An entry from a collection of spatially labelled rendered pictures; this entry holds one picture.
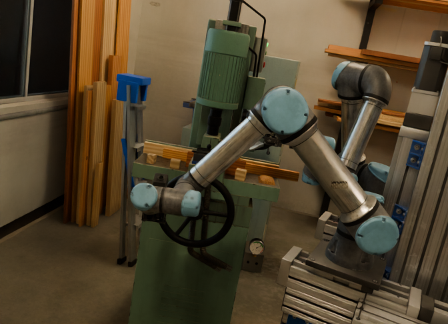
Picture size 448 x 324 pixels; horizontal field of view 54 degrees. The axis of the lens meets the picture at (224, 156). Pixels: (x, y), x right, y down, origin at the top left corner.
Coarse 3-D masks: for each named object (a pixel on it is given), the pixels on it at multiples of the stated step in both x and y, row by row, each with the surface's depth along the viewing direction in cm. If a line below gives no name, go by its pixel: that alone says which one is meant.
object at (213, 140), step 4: (204, 136) 186; (208, 136) 186; (212, 136) 188; (216, 136) 189; (220, 136) 193; (204, 140) 186; (208, 140) 186; (212, 140) 186; (216, 140) 186; (204, 144) 186; (212, 144) 186; (216, 144) 186; (212, 148) 186
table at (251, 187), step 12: (144, 156) 189; (144, 168) 178; (156, 168) 178; (168, 168) 178; (180, 168) 181; (228, 180) 177; (252, 180) 182; (276, 180) 188; (204, 192) 169; (216, 192) 169; (240, 192) 178; (252, 192) 178; (264, 192) 178; (276, 192) 178
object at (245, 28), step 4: (216, 20) 196; (220, 20) 196; (216, 24) 196; (220, 24) 196; (244, 24) 195; (216, 28) 196; (220, 28) 196; (224, 28) 196; (240, 28) 196; (244, 28) 196; (248, 28) 196; (240, 32) 196; (244, 32) 196; (232, 116) 205; (232, 120) 205
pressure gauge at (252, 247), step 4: (252, 240) 177; (256, 240) 176; (260, 240) 177; (252, 244) 176; (256, 244) 176; (260, 244) 176; (252, 248) 177; (260, 248) 176; (264, 248) 176; (252, 252) 177; (256, 252) 177; (260, 252) 177
